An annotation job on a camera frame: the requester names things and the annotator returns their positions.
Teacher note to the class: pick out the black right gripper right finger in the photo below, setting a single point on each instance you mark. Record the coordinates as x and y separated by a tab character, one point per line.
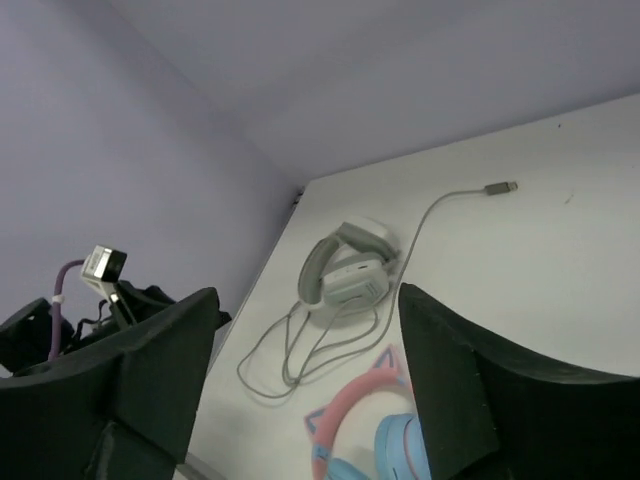
492	409

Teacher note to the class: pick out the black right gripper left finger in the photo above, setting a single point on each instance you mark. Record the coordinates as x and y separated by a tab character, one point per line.
123	407

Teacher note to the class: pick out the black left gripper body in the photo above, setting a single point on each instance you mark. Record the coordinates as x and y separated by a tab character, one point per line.
30	335

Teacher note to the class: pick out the pink blue cat-ear headphones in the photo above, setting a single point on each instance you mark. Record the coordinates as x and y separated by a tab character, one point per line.
368	430

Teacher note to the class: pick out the grey white headphones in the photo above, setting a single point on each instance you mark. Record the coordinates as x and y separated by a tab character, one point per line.
348	271

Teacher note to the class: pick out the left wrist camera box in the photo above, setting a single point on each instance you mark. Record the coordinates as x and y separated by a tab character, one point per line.
101	270

